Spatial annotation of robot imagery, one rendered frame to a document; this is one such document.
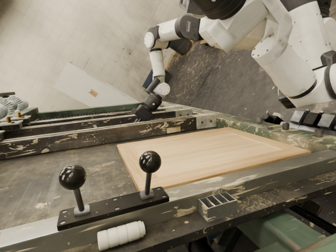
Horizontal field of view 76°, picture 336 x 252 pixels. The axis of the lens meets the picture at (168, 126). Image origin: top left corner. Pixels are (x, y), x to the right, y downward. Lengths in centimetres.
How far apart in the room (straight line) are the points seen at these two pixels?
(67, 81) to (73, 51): 154
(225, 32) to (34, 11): 596
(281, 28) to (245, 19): 7
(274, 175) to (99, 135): 73
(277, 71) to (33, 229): 54
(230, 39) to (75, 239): 45
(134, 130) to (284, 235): 75
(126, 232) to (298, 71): 45
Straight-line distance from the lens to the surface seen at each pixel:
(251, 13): 45
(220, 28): 45
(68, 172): 34
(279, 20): 47
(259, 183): 56
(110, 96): 469
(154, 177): 59
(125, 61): 609
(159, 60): 119
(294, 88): 53
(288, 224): 55
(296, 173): 64
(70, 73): 467
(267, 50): 48
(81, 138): 102
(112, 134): 103
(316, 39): 61
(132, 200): 44
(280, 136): 90
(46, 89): 619
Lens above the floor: 157
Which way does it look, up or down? 23 degrees down
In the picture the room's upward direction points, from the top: 60 degrees counter-clockwise
